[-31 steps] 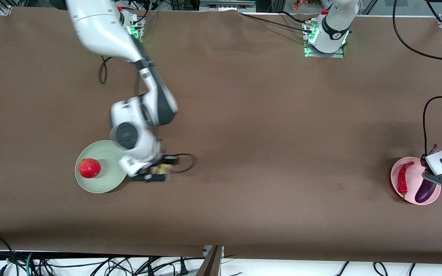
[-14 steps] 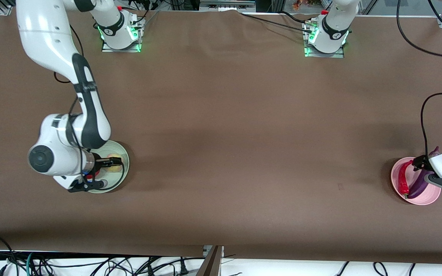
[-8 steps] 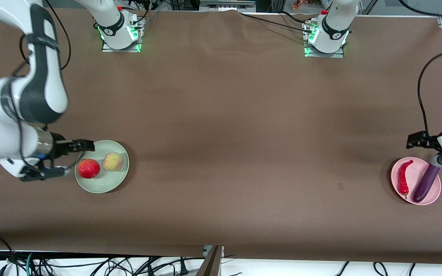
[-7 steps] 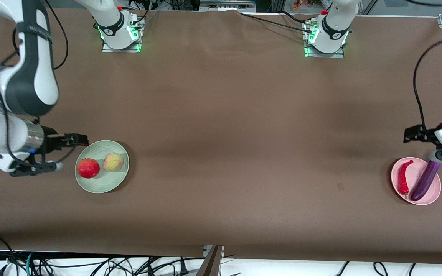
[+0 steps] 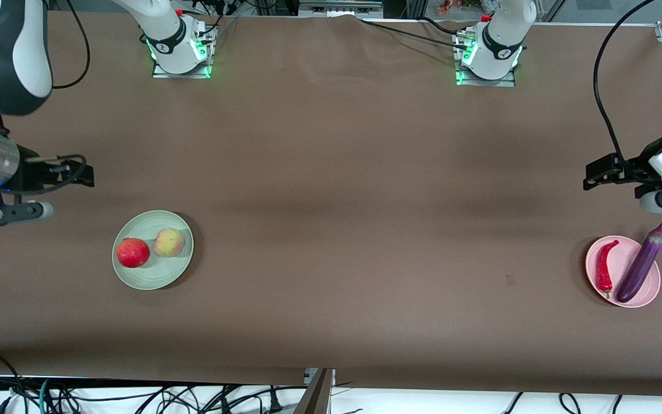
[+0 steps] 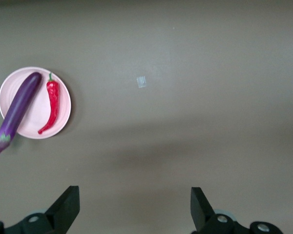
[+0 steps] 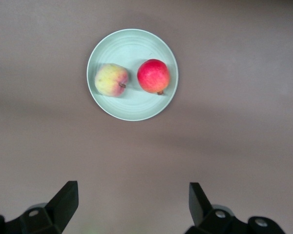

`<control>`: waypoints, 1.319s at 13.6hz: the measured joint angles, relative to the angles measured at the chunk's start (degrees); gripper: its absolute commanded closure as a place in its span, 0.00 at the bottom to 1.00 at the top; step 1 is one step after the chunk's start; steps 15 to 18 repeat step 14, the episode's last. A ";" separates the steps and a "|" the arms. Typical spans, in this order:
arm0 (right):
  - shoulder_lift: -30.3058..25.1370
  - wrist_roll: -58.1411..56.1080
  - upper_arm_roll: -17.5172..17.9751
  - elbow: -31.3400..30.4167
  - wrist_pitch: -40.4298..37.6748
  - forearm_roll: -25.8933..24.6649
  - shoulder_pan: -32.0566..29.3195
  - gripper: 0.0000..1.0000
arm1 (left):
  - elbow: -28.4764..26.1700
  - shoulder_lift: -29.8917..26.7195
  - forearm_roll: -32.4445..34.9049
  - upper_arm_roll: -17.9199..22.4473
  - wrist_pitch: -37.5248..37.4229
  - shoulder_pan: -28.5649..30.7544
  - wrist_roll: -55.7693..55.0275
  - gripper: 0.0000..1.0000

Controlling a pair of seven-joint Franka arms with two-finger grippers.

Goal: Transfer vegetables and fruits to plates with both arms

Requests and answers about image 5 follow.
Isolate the red apple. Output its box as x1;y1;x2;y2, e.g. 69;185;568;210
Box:
117;238;151;269

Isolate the red chili pepper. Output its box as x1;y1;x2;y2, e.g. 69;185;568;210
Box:
596;240;619;298

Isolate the purple eggplant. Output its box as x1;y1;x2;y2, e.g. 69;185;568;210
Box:
616;223;662;303

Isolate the yellow pink peach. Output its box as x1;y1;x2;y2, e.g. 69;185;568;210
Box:
153;228;186;258

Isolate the pink plate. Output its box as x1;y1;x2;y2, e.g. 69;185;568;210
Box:
586;235;661;308

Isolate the light green plate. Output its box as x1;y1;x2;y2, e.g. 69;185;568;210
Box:
112;210;194;290

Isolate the grey metal device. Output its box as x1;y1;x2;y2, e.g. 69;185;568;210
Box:
299;0;383;18

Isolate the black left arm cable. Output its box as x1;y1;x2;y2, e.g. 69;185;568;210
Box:
592;0;656;173

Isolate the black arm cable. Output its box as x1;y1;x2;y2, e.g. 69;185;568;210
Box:
25;0;91;191
592;0;656;173

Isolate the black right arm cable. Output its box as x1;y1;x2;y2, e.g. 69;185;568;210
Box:
25;0;91;191

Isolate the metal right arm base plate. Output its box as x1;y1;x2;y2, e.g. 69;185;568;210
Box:
152;26;217;79

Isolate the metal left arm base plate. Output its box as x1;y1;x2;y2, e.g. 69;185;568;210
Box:
455;32;517;88

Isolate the black cable on table cover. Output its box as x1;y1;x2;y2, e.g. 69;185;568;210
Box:
360;17;469;51

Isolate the black cable with plug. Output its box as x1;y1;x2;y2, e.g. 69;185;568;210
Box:
262;385;283;413

